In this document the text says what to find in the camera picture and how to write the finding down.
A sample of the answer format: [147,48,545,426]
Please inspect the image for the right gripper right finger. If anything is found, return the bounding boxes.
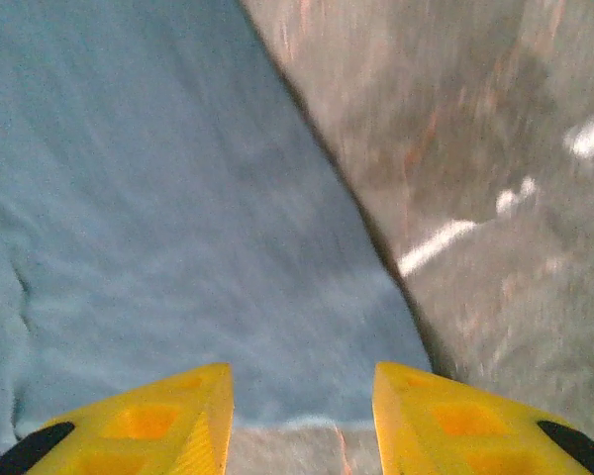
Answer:
[373,360,594,475]

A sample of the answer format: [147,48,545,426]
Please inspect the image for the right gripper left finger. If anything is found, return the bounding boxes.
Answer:
[0,363,234,475]

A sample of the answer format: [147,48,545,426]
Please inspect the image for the blue t-shirt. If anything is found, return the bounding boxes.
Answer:
[0,0,435,461]

